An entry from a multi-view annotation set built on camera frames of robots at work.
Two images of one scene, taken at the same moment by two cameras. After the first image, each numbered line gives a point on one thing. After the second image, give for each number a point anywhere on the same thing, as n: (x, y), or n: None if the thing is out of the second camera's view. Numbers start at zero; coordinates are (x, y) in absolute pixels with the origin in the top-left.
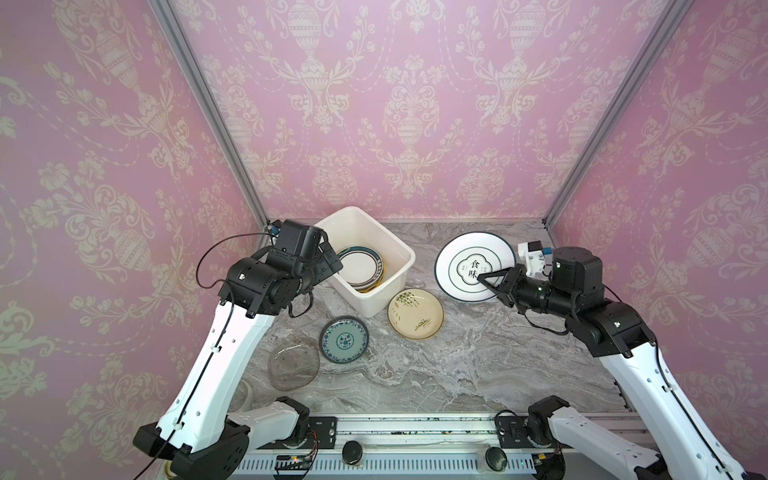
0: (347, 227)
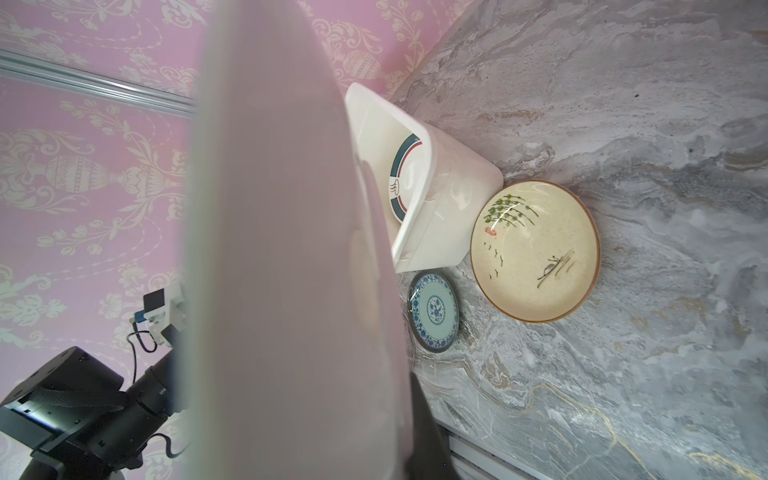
0: (456, 187)
